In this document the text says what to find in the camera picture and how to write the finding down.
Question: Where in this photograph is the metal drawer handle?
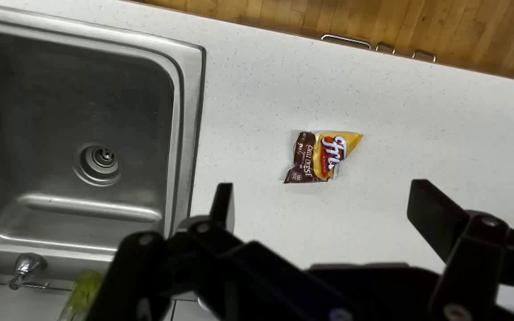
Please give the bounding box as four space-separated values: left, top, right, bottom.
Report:
319 34 371 50

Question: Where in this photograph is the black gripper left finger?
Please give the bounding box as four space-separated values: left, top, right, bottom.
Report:
86 182 353 321

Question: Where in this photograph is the chrome faucet handle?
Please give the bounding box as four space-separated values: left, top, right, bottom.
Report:
9 253 48 291

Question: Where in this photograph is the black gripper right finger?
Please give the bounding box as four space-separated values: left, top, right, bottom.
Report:
407 179 514 321

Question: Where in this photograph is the yellow brown chips packet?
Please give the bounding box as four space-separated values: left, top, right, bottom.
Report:
284 130 362 184

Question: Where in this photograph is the stainless steel double sink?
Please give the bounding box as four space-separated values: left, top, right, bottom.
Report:
0 20 205 255

